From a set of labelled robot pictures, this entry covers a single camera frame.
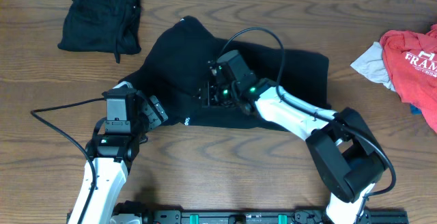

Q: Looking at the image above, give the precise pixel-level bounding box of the blue garment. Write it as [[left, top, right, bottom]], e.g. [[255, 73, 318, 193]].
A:
[[410, 104, 422, 115]]

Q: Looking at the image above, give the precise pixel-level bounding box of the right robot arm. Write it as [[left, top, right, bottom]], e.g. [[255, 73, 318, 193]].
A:
[[199, 79, 393, 223]]

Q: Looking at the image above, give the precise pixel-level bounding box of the folded black garment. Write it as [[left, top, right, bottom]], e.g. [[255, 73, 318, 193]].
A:
[[57, 0, 141, 63]]

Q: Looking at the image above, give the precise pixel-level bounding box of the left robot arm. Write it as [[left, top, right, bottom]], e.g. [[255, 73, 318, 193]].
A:
[[68, 94, 168, 223]]

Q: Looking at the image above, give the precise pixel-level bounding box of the red printed t-shirt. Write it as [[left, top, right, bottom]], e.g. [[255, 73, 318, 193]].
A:
[[380, 25, 436, 130]]

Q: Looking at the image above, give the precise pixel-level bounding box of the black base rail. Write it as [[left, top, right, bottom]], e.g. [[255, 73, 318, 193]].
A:
[[66, 199, 409, 224]]

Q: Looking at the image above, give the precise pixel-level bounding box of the black t-shirt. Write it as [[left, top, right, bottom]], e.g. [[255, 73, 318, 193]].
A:
[[124, 16, 330, 130]]

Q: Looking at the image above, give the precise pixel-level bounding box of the beige garment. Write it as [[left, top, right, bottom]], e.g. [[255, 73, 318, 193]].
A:
[[350, 42, 395, 92]]

